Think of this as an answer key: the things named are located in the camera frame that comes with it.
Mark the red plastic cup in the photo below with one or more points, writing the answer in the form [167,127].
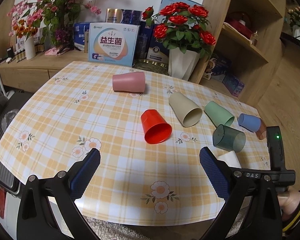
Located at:
[155,128]

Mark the white slim vase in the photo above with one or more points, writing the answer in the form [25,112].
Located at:
[29,47]

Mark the wooden shelf unit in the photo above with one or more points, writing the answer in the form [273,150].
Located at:
[254,65]

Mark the beige plastic cup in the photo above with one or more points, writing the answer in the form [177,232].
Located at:
[186,110]

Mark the white plastic cup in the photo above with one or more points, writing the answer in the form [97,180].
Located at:
[231,159]

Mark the pink plastic cup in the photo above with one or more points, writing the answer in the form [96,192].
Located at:
[133,82]

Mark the person's right hand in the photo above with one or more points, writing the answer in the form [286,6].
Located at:
[288,201]

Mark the blue white poster box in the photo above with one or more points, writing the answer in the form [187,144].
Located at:
[164,3]

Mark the red gift basket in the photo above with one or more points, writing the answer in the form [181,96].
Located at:
[241,22]

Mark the small purple box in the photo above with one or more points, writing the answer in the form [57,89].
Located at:
[233,85]

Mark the pink blossom branch bouquet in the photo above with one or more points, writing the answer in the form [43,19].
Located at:
[57,16]

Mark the blue plastic cup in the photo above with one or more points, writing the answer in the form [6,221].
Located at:
[249,122]

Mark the teal transparent cup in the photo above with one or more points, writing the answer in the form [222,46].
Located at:
[228,138]

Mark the brown transparent cup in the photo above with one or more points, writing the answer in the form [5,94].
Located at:
[261,133]

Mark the red rose bouquet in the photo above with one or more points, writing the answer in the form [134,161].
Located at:
[182,26]

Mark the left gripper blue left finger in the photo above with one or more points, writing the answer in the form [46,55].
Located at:
[82,172]

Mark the white faceted flower pot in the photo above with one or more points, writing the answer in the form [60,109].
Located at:
[181,65]

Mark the yellow plaid tablecloth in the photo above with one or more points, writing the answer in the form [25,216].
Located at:
[136,183]

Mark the green gold tray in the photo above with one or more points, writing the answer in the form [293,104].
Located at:
[151,66]

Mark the light blue probiotic box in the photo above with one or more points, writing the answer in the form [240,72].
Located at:
[112,43]

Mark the white dark cookie box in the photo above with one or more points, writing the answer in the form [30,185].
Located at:
[216,68]

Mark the low wooden sideboard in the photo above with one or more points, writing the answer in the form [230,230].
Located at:
[30,75]

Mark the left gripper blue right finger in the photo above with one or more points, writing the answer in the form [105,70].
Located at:
[215,172]

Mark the clear pump bottle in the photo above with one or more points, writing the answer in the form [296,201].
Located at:
[254,38]

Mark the silver metallic box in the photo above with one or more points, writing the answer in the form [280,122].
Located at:
[123,16]

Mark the green plastic cup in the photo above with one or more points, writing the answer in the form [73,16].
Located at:
[218,114]

